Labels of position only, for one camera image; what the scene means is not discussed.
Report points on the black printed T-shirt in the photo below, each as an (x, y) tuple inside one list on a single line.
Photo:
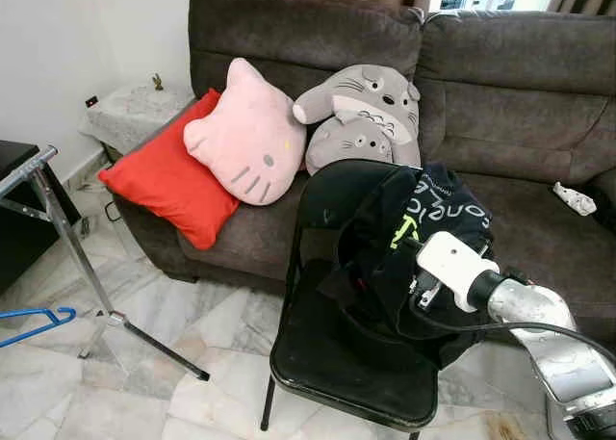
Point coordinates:
[(385, 238)]

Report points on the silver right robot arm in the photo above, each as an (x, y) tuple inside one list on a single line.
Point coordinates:
[(553, 344)]

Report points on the blue plastic hanger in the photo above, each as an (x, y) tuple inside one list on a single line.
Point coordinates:
[(34, 328)]

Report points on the black folding chair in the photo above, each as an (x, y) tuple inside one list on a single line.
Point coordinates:
[(327, 363)]

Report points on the small grey Totoro plush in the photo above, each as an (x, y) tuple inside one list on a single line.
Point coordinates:
[(351, 143)]

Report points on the small white patterned cloth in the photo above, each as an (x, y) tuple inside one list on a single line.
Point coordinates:
[(575, 199)]

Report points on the dark brown fabric sofa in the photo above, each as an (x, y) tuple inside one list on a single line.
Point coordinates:
[(500, 122)]

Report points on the large grey Totoro plush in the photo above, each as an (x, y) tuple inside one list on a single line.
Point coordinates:
[(375, 93)]

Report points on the pink cat face cushion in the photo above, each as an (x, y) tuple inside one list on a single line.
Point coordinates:
[(245, 137)]

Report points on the red cushion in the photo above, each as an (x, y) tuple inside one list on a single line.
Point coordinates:
[(168, 185)]

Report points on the small brass figurine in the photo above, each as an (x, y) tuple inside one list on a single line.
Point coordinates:
[(157, 81)]

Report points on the side table lace cloth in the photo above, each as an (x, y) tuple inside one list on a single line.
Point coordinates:
[(135, 113)]

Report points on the silver metal clothes rack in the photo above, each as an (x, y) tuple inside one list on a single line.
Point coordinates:
[(67, 238)]

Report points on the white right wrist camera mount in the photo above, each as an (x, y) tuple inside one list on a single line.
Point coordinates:
[(457, 267)]

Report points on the wall socket red switch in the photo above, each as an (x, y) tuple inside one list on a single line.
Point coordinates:
[(91, 101)]

